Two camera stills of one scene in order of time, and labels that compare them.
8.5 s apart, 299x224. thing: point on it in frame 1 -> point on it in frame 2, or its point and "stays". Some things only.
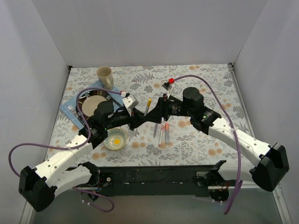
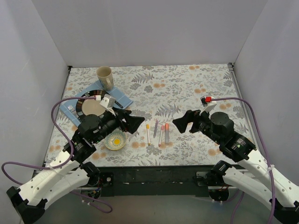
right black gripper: x=165 y=109 -> x=193 y=122
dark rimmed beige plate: x=88 y=100 stays
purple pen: x=155 y=130 stays
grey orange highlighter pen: x=167 y=136 stays
